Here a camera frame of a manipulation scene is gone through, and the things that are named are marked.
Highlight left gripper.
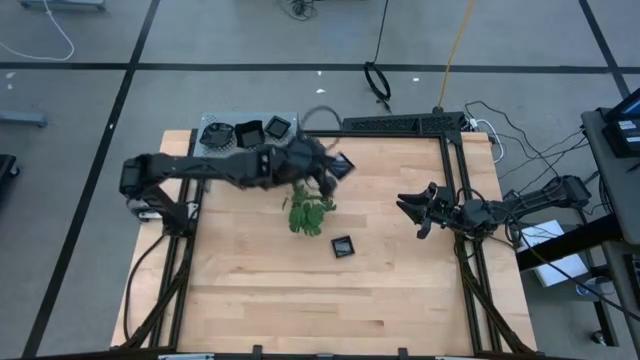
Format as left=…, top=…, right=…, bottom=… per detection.
left=272, top=139, right=342, bottom=199

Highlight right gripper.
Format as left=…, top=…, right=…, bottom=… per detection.
left=395, top=182, right=471, bottom=240

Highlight black wavy square mini plate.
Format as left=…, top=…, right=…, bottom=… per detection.
left=233, top=119, right=266, bottom=150

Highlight black leaf-shaped mini plate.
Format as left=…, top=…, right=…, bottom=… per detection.
left=198, top=122, right=236, bottom=150

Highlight green plant in white pot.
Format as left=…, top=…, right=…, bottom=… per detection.
left=282, top=182, right=337, bottom=238

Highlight black perforated metal panel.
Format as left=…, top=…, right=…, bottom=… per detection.
left=342, top=110, right=467, bottom=135

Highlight grey perforated metal shelf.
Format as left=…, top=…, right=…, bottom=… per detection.
left=188, top=110, right=304, bottom=194

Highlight white box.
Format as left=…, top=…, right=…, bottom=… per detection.
left=519, top=219, right=590, bottom=289

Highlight grey side desk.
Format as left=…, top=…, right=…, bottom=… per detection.
left=602, top=239, right=640, bottom=346
left=581, top=107, right=640, bottom=246

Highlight small black desk box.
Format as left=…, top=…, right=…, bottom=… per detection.
left=601, top=118, right=640, bottom=159

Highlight large black monitor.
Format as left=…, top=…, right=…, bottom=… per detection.
left=606, top=88, right=640, bottom=121

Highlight grey table base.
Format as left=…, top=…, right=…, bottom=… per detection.
left=18, top=0, right=107, bottom=12

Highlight grey floor bar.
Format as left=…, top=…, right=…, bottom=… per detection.
left=0, top=110, right=49, bottom=128

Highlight black chair base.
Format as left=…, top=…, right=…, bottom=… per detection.
left=0, top=153, right=21, bottom=194

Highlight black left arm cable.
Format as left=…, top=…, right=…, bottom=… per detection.
left=297, top=104, right=344, bottom=146

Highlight black floor cables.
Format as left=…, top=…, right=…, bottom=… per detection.
left=463, top=99, right=591, bottom=201

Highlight yellow hanging cable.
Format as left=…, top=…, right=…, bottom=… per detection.
left=435, top=0, right=476, bottom=112

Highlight black coiled hanging cable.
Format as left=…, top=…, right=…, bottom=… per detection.
left=363, top=0, right=393, bottom=114

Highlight tangled black cable bundle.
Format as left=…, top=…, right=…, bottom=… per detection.
left=277, top=0, right=319, bottom=22

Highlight black left base cable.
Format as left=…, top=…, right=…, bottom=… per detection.
left=123, top=232, right=169, bottom=344

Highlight white floor cable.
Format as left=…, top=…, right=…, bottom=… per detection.
left=0, top=0, right=76, bottom=62

